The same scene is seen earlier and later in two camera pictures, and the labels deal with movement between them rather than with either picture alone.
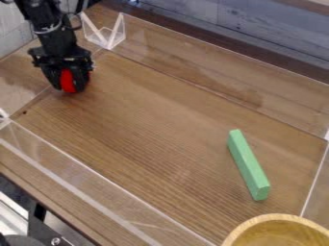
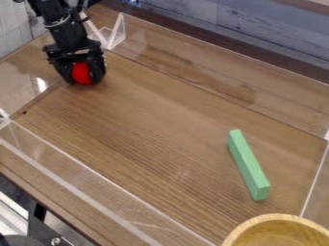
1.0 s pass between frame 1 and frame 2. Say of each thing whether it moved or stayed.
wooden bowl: stayed
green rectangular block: stayed
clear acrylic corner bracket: stayed
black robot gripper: moved
